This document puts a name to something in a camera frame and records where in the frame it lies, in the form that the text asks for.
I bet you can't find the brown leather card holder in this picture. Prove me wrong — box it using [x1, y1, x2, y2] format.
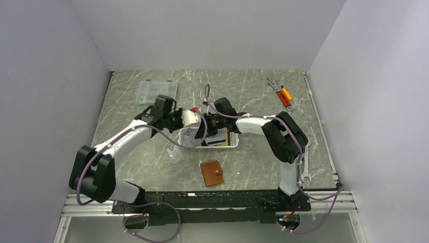
[200, 160, 224, 187]

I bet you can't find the clear plastic organizer box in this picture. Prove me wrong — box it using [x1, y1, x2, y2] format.
[136, 79, 178, 105]

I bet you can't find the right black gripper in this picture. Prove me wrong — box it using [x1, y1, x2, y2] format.
[195, 113, 227, 139]

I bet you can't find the red adjustable wrench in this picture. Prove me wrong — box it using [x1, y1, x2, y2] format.
[276, 91, 293, 111]

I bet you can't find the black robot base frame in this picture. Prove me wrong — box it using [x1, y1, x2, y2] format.
[112, 189, 311, 226]

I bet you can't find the yellow handled screwdriver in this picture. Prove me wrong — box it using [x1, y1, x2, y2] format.
[281, 86, 292, 101]

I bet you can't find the white plastic basket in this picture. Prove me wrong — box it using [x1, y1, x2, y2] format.
[178, 127, 239, 149]

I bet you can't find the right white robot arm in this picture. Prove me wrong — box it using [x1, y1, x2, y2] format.
[204, 97, 309, 210]

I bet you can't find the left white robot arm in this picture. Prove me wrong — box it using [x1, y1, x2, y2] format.
[69, 95, 194, 213]

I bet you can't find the gold credit card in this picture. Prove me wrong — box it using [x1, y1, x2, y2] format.
[219, 131, 232, 146]

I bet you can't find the clear plastic card sleeve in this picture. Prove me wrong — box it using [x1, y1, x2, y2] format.
[167, 145, 185, 164]

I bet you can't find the silver open-end wrench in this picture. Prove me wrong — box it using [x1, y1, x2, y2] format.
[301, 140, 312, 183]

